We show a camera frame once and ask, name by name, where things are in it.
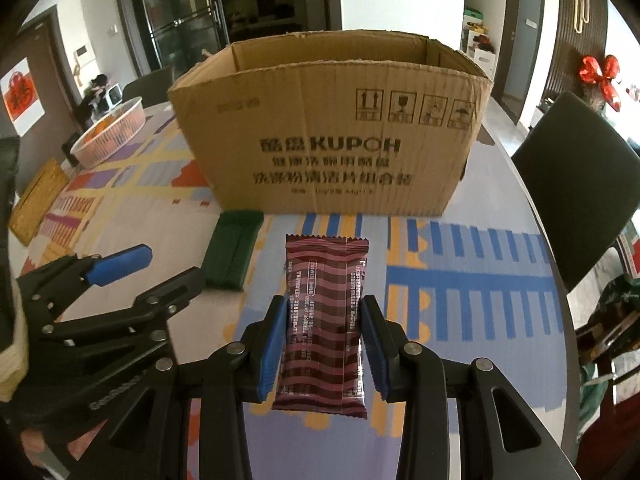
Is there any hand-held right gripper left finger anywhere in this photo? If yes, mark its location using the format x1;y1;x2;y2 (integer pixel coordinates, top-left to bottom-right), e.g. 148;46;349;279
65;296;290;480

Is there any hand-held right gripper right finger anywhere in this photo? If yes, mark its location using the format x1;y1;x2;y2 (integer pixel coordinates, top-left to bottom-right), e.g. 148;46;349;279
360;295;576;480

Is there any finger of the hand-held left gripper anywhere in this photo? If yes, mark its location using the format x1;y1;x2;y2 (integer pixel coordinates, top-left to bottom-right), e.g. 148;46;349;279
15;244;153;331
30;266;207;377

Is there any striped maroon snack packet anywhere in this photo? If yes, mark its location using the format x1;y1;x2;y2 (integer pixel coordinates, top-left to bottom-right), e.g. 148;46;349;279
272;234;371;420

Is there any brown cardboard box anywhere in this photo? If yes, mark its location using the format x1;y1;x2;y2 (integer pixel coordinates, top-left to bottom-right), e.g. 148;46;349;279
167;30;495;218

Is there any dark green packet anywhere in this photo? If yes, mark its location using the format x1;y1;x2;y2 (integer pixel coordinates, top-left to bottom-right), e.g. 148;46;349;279
201;210;265;291

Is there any yellow woven mat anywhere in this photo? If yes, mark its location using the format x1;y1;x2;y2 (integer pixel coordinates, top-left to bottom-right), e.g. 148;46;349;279
10;158;70;247

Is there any white plastic basket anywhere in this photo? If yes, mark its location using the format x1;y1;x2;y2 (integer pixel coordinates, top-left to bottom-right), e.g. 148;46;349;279
70;97;147;168

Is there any black chair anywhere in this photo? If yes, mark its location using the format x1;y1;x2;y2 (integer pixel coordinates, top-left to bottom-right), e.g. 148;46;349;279
122;65;173;108

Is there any wooden chair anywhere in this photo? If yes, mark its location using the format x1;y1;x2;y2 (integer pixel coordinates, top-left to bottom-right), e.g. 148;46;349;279
575;310;640;411

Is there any green patterned cloth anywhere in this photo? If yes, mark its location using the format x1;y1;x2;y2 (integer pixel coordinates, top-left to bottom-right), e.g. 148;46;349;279
580;274;640;391

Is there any dark chair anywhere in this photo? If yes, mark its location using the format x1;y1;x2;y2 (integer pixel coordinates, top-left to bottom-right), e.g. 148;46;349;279
511;91;640;293

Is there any glass door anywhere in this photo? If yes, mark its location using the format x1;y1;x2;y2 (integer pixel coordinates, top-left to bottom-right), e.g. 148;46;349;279
125;0;331;81

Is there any toy shelf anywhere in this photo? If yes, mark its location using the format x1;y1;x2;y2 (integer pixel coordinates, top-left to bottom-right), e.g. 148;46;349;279
462;7;496;81

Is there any grey door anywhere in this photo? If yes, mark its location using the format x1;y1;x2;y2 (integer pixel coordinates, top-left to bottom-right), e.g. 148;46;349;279
505;0;546;126

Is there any red foil bow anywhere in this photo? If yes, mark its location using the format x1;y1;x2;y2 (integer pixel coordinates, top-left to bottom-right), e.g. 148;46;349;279
579;54;623;113

